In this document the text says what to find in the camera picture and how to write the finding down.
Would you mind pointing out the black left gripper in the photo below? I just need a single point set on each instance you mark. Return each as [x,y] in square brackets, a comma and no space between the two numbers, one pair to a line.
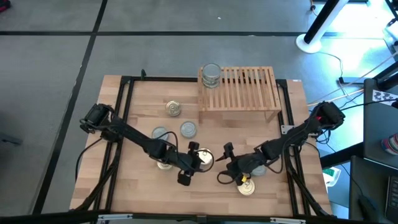
[188,163]

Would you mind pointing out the white tower fan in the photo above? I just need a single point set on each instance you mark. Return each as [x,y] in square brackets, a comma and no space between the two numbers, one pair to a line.
[306,47]

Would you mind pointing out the blue label seafood can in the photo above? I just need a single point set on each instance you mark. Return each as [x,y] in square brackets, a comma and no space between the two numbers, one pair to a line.
[164,166]
[247,188]
[173,108]
[207,157]

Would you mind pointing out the black metal table frame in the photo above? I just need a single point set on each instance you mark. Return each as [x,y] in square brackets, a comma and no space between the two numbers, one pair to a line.
[136,79]

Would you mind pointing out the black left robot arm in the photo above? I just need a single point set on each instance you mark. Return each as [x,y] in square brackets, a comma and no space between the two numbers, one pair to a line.
[136,138]

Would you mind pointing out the small silver bracket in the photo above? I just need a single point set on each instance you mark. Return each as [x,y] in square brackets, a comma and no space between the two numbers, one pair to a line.
[286,129]

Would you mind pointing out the black horizontal bar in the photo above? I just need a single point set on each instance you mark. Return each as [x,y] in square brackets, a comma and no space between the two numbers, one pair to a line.
[46,217]

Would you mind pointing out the green and white packet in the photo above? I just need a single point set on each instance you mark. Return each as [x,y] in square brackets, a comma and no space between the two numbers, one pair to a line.
[331,174]

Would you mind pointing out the multicoloured striped roll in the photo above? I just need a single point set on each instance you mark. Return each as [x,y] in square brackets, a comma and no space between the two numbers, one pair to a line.
[392,144]

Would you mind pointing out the black computer mouse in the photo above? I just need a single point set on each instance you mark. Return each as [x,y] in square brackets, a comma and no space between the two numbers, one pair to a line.
[367,207]

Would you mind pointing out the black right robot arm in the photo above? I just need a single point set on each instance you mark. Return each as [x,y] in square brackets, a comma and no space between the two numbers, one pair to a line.
[292,138]

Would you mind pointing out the grey floor plate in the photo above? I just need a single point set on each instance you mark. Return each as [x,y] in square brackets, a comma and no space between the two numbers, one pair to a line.
[9,139]

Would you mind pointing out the black desk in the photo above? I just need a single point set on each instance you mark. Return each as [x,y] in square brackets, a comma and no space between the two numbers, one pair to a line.
[373,186]
[379,130]

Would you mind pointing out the white fiducial marker sheet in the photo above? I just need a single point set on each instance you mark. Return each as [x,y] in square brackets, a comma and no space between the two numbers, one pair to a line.
[384,97]

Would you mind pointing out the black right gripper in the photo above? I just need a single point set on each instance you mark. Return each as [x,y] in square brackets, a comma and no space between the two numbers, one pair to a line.
[245,165]

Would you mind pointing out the wooden slatted shelf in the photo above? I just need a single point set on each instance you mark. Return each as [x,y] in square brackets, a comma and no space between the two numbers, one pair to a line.
[248,90]

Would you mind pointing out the black keyboard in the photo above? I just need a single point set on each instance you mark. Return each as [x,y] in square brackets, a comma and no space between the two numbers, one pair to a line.
[393,194]

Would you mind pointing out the black clamp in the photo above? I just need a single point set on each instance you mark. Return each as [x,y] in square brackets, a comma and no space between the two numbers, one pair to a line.
[143,74]

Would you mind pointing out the long silver mounting bracket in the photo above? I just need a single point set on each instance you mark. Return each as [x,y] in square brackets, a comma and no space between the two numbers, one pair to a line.
[287,220]
[115,216]

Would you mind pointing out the red object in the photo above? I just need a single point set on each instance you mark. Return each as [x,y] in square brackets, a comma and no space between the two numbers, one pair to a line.
[3,5]

